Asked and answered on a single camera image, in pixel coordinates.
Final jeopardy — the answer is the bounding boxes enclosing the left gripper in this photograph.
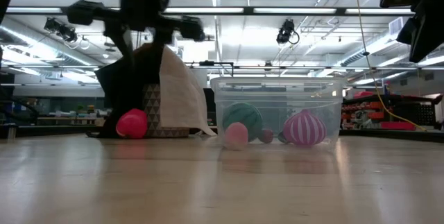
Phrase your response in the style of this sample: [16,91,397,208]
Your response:
[65,0,206,76]

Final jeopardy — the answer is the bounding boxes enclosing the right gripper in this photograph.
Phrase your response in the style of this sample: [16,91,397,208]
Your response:
[396,0,444,64]

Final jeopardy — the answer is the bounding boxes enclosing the beige paper bag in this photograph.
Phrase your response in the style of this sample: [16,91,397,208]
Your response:
[94,42,218,139]

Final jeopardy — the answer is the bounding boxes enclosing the red toy tomato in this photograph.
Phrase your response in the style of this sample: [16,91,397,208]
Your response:
[115,108,149,139]

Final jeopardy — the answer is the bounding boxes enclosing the green striped toy watermelon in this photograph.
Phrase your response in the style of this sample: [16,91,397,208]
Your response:
[221,101,264,143]

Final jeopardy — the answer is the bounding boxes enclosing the small pink toy peach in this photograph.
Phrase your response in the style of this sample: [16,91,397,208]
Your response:
[223,122,249,150]

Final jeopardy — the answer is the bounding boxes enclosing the magenta white striped toy ball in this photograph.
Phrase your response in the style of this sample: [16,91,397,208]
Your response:
[282,109,327,147]

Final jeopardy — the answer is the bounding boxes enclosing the red toy cherry with stem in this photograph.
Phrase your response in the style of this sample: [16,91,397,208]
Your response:
[258,128,275,144]

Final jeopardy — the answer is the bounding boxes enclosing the clear plastic tupperware container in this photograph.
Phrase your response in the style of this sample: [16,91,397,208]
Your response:
[210,76,348,148]

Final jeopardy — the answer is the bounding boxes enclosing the shelf with red bins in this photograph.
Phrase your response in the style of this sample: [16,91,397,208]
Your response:
[341,91,444,131]

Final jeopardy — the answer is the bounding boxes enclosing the yellow cable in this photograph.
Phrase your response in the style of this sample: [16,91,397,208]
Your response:
[353,0,428,132]

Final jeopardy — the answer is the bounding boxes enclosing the black overhead camera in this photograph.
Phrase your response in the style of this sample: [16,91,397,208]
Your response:
[44,17,79,43]
[276,18,300,46]

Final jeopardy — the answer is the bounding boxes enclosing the black aluminium rig frame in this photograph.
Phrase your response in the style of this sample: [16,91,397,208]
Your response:
[0,5,444,144]

